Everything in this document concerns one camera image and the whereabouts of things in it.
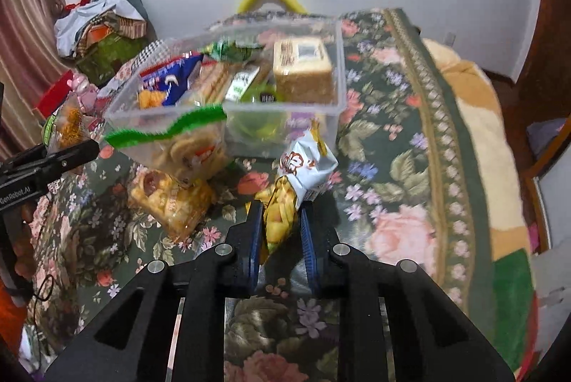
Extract yellow and white snack bag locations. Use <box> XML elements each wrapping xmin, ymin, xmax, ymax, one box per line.
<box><xmin>254</xmin><ymin>119</ymin><xmax>339</xmax><ymax>263</ymax></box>

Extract green pea snack bag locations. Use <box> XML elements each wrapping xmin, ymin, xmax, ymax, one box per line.
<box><xmin>200</xmin><ymin>40</ymin><xmax>263</xmax><ymax>63</ymax></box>

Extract orange ramen ball snack bag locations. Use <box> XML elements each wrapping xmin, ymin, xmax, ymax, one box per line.
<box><xmin>42</xmin><ymin>102</ymin><xmax>90</xmax><ymax>154</ymax></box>

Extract clear bag fried snacks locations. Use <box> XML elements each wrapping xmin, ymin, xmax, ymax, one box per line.
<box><xmin>130</xmin><ymin>168</ymin><xmax>217</xmax><ymax>243</ymax></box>

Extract person's left hand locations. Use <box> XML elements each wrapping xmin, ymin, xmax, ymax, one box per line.
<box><xmin>12</xmin><ymin>203</ymin><xmax>37</xmax><ymax>281</ymax></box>

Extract red and grey box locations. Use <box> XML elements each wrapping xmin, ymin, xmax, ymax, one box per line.
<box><xmin>36</xmin><ymin>70</ymin><xmax>74</xmax><ymax>119</ymax></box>

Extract pink plush toy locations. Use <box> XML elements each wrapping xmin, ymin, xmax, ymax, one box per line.
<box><xmin>67</xmin><ymin>72</ymin><xmax>99</xmax><ymax>115</ymax></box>

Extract floral green bed blanket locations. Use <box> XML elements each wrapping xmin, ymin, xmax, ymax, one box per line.
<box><xmin>22</xmin><ymin>10</ymin><xmax>496</xmax><ymax>381</ymax></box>

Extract purple label biscuit pack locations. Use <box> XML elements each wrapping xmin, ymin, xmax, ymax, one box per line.
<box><xmin>276</xmin><ymin>112</ymin><xmax>321</xmax><ymax>140</ymax></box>

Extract green-top clear cookie bag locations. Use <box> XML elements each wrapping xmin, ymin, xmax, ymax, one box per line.
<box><xmin>105</xmin><ymin>105</ymin><xmax>230</xmax><ymax>187</ymax></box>

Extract blue chips snack bag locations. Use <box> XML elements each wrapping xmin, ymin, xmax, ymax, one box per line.
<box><xmin>137</xmin><ymin>51</ymin><xmax>203</xmax><ymax>109</ymax></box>

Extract pile of clothes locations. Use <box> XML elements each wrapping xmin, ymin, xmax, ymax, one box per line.
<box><xmin>53</xmin><ymin>0</ymin><xmax>156</xmax><ymax>86</ymax></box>

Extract clear plastic storage bin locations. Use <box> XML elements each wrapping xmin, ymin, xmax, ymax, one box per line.
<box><xmin>106</xmin><ymin>16</ymin><xmax>347</xmax><ymax>165</ymax></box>

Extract striped pink curtain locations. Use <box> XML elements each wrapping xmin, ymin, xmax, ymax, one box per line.
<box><xmin>1</xmin><ymin>0</ymin><xmax>68</xmax><ymax>160</ymax></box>

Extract brown cracker pack green label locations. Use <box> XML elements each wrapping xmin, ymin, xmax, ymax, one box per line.
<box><xmin>187</xmin><ymin>61</ymin><xmax>261</xmax><ymax>105</ymax></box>

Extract beige fleece blanket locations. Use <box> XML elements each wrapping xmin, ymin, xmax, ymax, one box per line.
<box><xmin>423</xmin><ymin>39</ymin><xmax>538</xmax><ymax>381</ymax></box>

